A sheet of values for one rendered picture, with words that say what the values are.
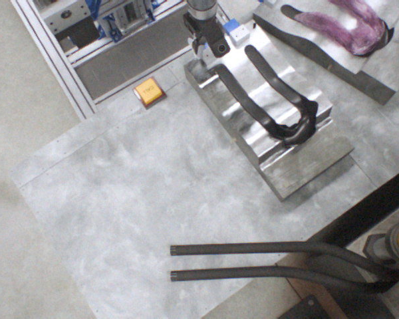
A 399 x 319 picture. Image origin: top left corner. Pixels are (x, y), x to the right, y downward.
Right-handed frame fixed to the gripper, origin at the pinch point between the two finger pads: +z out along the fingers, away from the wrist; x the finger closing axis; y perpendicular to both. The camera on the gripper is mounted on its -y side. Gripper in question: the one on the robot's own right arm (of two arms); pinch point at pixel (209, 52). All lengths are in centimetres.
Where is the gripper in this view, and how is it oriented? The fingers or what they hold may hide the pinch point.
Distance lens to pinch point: 145.7
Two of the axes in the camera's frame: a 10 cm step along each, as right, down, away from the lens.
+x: -8.2, 5.6, -1.1
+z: 0.5, 2.6, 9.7
